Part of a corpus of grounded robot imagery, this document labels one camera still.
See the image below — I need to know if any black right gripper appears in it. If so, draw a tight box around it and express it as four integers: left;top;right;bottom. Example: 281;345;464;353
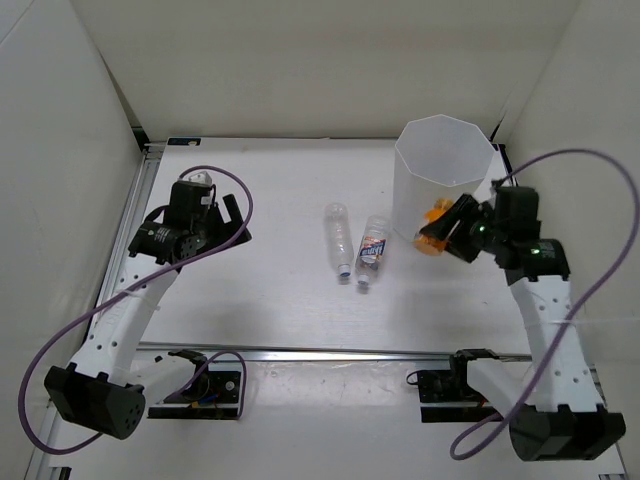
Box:
421;192;507;263

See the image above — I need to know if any orange plastic bottle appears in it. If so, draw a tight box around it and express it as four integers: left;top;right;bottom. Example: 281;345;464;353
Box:
413;198;453;256

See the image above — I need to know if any clear bottle with blue-white label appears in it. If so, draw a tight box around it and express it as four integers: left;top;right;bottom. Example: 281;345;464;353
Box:
355;215;390;291

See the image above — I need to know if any clear plastic bottle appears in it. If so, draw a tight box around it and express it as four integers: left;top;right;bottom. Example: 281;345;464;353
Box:
324;203;354;278

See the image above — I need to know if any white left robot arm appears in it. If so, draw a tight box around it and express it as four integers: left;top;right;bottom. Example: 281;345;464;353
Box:
44;171;251;440

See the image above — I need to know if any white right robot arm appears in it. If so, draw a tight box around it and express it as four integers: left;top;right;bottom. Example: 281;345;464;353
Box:
414;187;626;462

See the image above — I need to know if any white plastic bin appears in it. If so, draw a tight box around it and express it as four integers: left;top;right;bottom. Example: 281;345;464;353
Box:
391;114;495;241

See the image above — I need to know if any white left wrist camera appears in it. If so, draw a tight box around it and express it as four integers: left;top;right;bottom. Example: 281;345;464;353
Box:
186;171;213;187

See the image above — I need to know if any aluminium rail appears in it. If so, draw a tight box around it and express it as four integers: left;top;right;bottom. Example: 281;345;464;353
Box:
132;342;531;364

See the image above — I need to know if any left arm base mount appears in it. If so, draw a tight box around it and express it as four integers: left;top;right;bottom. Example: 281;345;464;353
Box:
147;350;248;421

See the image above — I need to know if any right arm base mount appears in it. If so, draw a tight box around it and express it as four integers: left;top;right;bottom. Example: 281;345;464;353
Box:
405;349;502;424

